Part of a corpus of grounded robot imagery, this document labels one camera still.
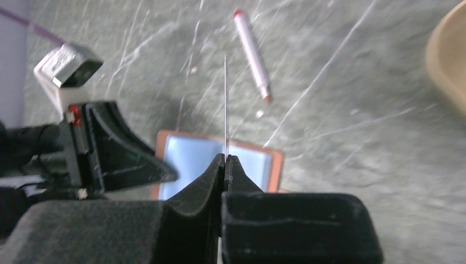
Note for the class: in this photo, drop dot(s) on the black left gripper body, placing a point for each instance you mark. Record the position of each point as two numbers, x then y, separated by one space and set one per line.
49 162

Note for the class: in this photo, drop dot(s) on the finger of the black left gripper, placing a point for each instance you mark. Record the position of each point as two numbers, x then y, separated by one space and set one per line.
119 158

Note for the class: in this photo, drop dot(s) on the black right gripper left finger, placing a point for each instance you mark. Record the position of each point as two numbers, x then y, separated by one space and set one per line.
182 229

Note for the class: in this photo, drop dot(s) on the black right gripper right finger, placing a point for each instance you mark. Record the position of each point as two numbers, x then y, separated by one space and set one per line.
261 227

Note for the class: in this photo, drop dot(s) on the pink leather card holder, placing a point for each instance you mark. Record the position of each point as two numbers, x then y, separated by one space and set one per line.
190 155

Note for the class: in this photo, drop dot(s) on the grey credit card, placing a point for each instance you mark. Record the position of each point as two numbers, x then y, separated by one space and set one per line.
226 110

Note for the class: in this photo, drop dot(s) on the white pen with red cap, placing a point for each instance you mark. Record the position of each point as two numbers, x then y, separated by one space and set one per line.
254 58

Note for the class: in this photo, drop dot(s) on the beige oval tray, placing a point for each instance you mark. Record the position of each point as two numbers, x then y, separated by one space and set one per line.
445 57

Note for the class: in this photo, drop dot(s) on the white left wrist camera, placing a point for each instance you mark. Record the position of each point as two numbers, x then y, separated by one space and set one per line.
64 71

